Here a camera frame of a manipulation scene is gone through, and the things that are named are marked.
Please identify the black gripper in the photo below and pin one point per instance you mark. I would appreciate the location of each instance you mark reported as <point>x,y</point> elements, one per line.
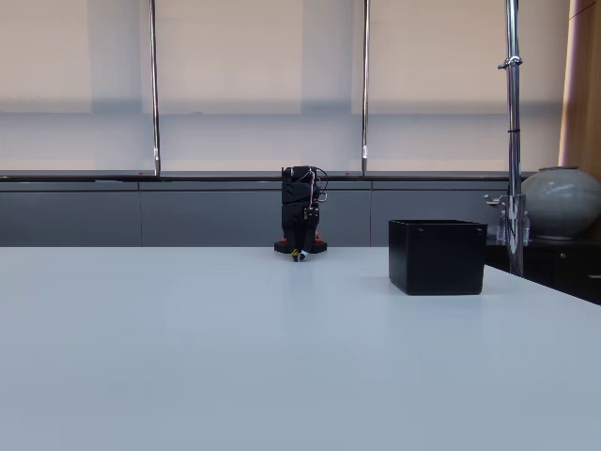
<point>296,226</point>

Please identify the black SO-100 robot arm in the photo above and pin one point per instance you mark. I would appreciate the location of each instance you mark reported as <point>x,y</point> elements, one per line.
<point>293,188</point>

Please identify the black open box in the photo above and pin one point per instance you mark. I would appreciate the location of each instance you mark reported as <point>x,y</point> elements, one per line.
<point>436,258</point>

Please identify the dark window sill ledge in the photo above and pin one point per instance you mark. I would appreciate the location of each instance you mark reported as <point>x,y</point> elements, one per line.
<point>211,176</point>

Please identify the beige roller blind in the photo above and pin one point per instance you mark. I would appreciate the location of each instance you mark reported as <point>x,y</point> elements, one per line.
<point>258,61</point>
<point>70,70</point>
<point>436,70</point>

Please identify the metal wing-nut pole clamp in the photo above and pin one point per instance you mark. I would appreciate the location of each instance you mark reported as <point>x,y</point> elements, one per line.
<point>497,200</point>

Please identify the clear plastic water bottle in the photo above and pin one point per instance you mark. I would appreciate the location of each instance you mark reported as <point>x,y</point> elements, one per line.
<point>502,228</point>
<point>527,228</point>

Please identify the chrome stand pole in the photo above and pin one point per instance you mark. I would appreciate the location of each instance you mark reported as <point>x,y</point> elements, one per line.
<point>514,141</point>

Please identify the dark low cabinet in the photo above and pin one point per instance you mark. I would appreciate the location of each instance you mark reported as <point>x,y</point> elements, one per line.
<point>563,268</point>

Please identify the round grey-green ceramic vase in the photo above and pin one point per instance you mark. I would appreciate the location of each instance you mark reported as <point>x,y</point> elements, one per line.
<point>563,202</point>

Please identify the small chrome pole clamp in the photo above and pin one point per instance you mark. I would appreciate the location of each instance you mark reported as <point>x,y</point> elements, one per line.
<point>511,62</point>

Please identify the grey wall panel cabinet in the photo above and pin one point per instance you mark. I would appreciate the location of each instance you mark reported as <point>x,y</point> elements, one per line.
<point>188,216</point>

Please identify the brown wooden wall panel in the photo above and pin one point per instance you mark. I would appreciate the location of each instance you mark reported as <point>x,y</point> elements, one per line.
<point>582,84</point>

